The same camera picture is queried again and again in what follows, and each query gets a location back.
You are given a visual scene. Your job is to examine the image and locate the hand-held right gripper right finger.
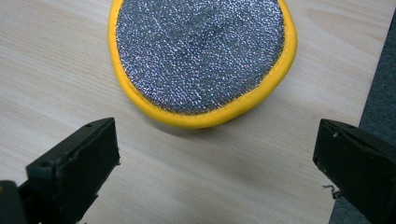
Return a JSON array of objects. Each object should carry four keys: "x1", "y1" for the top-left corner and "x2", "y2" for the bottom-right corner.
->
[{"x1": 312, "y1": 118, "x2": 396, "y2": 224}]

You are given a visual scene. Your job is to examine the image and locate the yellow-rimmed silver scouring pad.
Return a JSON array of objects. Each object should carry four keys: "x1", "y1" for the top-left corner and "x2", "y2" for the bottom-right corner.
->
[{"x1": 106, "y1": 0, "x2": 298, "y2": 130}]

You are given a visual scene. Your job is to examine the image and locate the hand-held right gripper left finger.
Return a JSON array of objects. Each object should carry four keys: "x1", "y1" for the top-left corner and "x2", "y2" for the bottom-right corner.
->
[{"x1": 18, "y1": 117, "x2": 121, "y2": 224}]

